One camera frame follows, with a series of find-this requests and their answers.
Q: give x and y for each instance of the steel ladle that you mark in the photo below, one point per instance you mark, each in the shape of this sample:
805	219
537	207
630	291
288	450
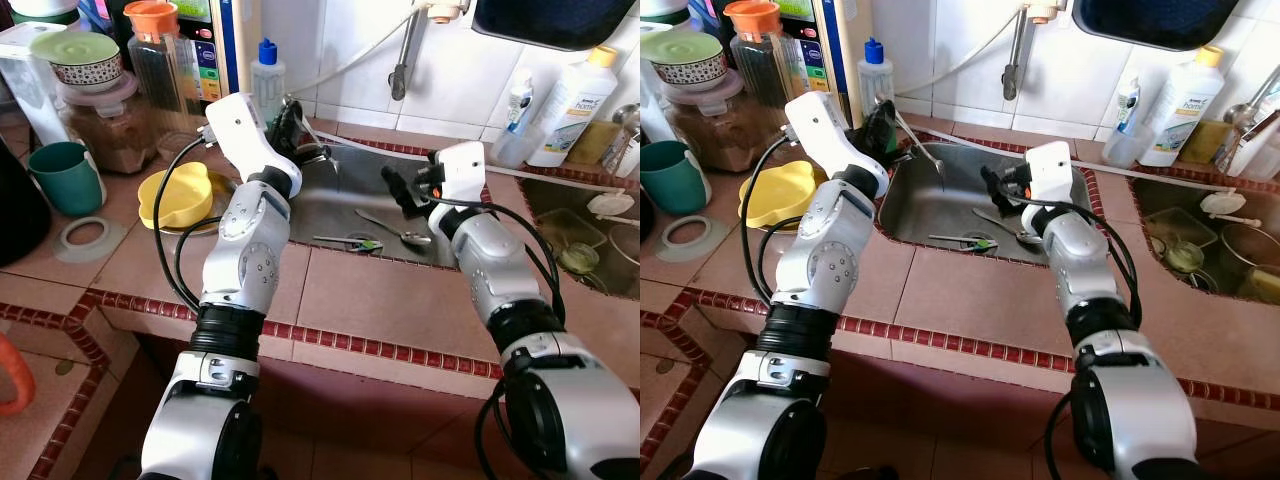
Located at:
627	115
1240	112

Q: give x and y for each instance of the beige water ioniser appliance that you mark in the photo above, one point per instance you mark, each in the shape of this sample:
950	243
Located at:
225	50
835	50

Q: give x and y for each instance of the yellow sponge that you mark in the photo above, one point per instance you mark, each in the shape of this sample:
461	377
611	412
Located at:
1205	143
595	143

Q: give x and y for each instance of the brown powder jar pink lid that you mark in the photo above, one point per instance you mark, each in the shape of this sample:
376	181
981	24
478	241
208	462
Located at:
715	140
105	140

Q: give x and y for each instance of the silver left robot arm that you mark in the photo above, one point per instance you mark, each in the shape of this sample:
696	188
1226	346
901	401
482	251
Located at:
245	250
830	245

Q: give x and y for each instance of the clear pitcher orange lid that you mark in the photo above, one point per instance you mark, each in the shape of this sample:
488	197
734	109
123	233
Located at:
160	70
765	65

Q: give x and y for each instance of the steel pot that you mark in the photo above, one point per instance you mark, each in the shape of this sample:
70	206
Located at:
628	250
1250	240

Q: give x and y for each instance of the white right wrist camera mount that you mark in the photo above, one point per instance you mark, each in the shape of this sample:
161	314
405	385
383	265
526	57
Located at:
462	175
1050	175

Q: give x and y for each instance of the clear white water jug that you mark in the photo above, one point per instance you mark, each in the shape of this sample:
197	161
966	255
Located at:
25	95
650	100

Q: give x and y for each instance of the white plastic scoop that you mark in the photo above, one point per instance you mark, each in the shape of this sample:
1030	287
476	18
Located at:
607	205
1220	203

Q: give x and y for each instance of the white detergent bottle orange cap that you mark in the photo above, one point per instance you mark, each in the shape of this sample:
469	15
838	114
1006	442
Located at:
570	115
1180	115

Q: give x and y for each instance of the small white blue tube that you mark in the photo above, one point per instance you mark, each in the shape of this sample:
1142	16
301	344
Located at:
518	100
1127	100

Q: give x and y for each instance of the green dish soap bottle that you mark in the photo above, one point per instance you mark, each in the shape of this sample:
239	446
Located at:
268	85
875	80

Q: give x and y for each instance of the black pot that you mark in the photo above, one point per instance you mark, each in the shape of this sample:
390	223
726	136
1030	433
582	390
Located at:
20	210
645	215

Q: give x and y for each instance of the dark blue basin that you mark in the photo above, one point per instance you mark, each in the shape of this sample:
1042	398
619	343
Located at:
1150	20
550	20

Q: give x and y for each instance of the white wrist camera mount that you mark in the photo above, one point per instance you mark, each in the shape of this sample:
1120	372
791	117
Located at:
820	125
462	175
240	130
1050	175

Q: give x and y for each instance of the green plastic lid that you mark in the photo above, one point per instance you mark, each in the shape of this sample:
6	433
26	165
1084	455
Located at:
680	47
75	47

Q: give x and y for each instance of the clear rectangular food container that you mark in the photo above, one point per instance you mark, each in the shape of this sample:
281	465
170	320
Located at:
560	225
1170	223

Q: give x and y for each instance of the small clear glass dish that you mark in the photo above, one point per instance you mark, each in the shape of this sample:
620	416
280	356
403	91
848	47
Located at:
180	148

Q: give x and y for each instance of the teal mug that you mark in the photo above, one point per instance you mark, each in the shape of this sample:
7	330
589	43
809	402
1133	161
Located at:
65	180
675	180

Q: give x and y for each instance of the white counter pipe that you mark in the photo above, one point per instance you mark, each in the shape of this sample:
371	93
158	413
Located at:
1150	178
560	180

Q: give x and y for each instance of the patterned ceramic bowl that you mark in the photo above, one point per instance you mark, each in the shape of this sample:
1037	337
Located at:
85	75
690	73

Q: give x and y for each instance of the grey wall faucet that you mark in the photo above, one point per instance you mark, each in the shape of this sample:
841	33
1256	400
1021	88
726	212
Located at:
402	60
1015	60

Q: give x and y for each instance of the steel fork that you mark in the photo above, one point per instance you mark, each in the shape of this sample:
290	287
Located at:
318	140
920	145

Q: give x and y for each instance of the white jar green base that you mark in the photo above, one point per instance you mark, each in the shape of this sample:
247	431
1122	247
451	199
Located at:
660	8
40	8

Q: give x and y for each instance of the small green glass cup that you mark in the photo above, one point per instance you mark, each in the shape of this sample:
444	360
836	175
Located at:
1185	257
580	258

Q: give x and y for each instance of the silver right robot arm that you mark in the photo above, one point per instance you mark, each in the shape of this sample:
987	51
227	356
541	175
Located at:
1085	265
490	265

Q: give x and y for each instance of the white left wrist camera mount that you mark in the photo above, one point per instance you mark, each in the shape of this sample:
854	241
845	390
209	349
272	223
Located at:
240	130
820	125

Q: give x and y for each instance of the steel sink basin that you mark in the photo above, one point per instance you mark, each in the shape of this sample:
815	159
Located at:
350	200
560	200
930	205
1165	200

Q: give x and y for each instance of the steel spoon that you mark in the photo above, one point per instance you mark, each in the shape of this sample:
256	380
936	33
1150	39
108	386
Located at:
412	238
1025	237

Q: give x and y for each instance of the clear plastic cup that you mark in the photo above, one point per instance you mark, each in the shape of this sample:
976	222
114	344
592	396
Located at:
1125	150
515	150

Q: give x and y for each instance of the yellow plastic bowl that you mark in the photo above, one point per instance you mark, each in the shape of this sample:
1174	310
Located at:
175	195
775	195

